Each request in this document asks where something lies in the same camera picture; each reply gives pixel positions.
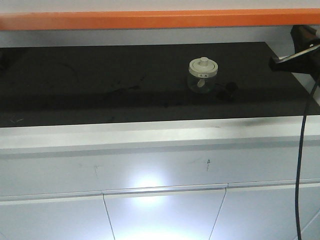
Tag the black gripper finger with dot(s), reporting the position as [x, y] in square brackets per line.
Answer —
[304, 37]
[304, 62]

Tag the glass jar with beige lid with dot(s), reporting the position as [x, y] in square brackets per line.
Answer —
[202, 73]

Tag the orange sash handle bar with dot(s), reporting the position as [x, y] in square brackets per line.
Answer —
[110, 20]

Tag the white fume hood base cabinet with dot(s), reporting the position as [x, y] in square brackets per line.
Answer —
[217, 179]

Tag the white fume hood sash frame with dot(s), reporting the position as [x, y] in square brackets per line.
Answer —
[41, 6]

